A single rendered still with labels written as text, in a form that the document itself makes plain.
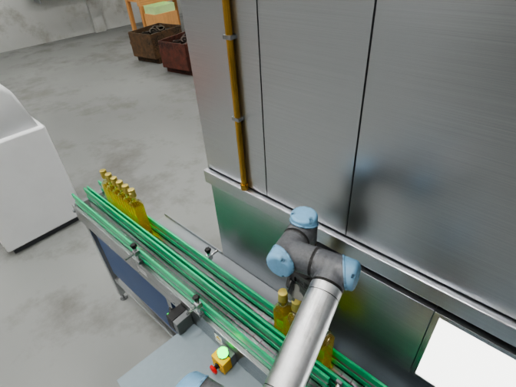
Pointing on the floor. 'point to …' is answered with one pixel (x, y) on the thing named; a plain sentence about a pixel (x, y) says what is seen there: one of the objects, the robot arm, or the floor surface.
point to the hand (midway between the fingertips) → (296, 291)
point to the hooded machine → (30, 180)
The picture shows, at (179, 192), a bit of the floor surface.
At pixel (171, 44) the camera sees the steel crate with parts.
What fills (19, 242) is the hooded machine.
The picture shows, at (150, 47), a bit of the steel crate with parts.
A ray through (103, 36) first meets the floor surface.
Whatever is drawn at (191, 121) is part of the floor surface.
